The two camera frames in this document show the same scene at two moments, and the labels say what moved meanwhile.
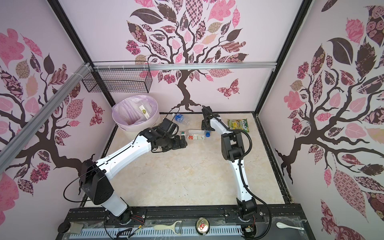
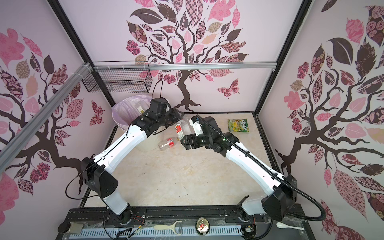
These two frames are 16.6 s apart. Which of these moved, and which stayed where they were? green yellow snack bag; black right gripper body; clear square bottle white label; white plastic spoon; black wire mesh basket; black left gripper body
Moved: black right gripper body; black left gripper body
Stayed: black wire mesh basket; clear square bottle white label; white plastic spoon; green yellow snack bag
